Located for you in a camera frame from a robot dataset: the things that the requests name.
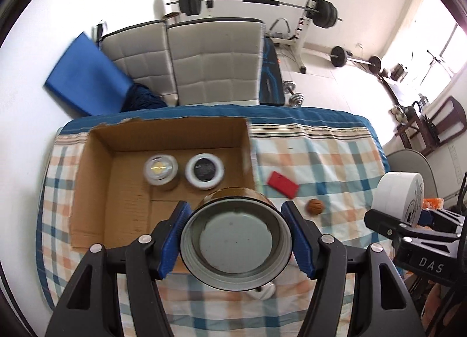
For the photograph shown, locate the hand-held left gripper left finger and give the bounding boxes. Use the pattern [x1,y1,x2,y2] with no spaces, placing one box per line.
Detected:
[46,201,194,337]

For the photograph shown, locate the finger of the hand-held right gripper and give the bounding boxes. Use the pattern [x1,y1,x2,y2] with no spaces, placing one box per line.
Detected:
[364,209,462,246]
[419,210,467,233]

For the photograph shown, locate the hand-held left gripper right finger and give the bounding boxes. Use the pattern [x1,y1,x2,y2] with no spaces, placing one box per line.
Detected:
[281,200,427,337]

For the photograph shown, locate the white tape roll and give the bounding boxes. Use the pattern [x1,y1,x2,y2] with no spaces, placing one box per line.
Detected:
[373,172,425,226]

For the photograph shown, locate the cardboard box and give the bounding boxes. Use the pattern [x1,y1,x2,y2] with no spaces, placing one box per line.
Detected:
[69,116,258,274]

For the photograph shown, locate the white jar with black lid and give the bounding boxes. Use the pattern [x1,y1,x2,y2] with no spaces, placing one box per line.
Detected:
[184,153,225,191]

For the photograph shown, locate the orange object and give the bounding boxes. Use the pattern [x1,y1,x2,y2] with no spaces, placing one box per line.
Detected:
[423,197,445,212]

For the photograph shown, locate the walnut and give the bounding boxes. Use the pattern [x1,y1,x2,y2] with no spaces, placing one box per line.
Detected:
[306,199,325,216]

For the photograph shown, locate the red card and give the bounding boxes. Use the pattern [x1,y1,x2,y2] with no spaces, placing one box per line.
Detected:
[266,171,300,199]

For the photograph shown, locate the small white round object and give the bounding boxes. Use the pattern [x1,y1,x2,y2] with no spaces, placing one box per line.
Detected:
[248,283,277,300]

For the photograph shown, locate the plaid blanket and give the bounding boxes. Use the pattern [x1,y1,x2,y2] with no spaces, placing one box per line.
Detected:
[35,104,390,337]

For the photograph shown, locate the dark wooden chair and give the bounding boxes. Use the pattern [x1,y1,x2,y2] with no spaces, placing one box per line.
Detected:
[395,95,467,149]

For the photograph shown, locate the dark blue cloth bundle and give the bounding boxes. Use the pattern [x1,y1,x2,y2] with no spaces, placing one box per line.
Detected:
[120,82,168,112]

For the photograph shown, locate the black and blue weight bench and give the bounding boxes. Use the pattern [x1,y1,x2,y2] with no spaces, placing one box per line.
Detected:
[260,36,286,106]

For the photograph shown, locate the short barbell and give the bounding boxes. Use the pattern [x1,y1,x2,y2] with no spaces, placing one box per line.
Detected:
[329,46,382,74]

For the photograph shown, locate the grey quilted cushion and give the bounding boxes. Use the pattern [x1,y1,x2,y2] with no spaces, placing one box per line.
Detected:
[166,18,266,106]
[102,19,179,105]

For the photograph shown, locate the blue folded mat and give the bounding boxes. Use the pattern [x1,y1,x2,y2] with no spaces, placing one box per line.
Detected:
[44,32,135,117]

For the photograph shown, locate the white barbell rack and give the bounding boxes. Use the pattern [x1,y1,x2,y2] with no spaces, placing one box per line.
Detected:
[206,0,325,74]

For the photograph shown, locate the long barbell with black plates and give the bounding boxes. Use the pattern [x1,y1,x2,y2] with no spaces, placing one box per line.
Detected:
[166,0,344,29]

